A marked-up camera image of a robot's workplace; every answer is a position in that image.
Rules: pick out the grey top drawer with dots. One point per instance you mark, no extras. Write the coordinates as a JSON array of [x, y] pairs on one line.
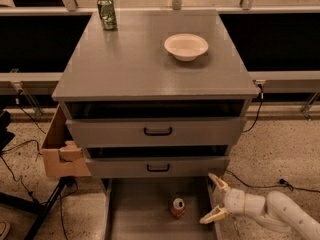
[[147, 133]]

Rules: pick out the white bowl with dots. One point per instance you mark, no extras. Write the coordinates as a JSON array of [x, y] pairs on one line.
[[186, 47]]

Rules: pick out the grey open bottom drawer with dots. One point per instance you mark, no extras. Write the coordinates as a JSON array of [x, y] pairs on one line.
[[139, 209]]

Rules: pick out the cardboard box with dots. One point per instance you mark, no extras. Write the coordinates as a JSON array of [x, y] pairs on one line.
[[61, 156]]

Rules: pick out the metal railing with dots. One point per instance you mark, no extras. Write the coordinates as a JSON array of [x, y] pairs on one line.
[[275, 82]]

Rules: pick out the grey middle drawer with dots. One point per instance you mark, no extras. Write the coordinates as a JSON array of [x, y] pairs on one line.
[[157, 166]]

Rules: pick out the black tripod stand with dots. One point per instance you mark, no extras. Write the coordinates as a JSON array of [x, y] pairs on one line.
[[35, 207]]

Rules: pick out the red coke can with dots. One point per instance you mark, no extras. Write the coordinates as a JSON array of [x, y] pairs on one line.
[[178, 208]]

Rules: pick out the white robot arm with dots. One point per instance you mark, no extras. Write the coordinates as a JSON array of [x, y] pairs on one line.
[[275, 212]]

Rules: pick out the green soda can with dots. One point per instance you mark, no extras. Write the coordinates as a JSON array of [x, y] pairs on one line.
[[107, 14]]

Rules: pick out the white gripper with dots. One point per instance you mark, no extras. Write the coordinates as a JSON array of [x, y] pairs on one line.
[[235, 201]]

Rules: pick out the grey drawer cabinet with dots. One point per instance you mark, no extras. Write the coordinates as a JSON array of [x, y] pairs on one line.
[[127, 74]]

